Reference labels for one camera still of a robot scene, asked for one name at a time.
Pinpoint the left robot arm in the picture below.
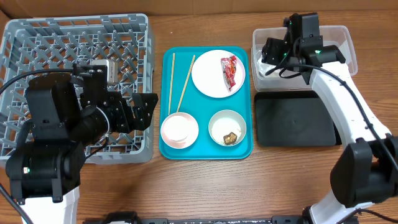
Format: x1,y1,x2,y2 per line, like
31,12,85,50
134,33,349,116
2,64,158,223

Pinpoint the grey-green bowl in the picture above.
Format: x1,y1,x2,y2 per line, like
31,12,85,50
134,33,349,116
208,110,247,147

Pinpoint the clear plastic bin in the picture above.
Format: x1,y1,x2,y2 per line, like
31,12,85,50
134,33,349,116
251,26,358,92

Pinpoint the brown food chunk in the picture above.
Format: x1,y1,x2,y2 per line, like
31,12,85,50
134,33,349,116
223,132,238,146

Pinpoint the teal plastic tray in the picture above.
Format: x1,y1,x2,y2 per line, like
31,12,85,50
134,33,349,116
159,46,253,160

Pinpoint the wooden chopstick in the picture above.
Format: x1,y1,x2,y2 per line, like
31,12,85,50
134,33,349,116
177,55,196,112
168,53,175,115

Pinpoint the small pink plate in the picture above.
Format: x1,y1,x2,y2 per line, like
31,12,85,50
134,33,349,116
160,112,199,149

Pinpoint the large white plate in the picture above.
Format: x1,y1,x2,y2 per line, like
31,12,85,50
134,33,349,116
191,50,246,98

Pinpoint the black bar at table edge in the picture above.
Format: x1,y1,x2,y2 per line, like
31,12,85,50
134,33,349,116
83,212,308,224

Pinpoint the grey plastic dish rack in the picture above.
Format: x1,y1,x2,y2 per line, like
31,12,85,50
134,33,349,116
1,14,155,168

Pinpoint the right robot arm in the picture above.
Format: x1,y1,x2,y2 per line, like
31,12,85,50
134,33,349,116
262,12,397,223

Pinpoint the crumpled white tissue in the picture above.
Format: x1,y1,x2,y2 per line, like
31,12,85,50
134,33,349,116
256,58,275,78

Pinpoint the red snack wrapper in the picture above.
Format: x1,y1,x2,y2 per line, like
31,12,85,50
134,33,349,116
221,55,237,91

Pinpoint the black waste tray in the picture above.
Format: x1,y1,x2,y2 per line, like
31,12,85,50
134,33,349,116
254,91,341,147

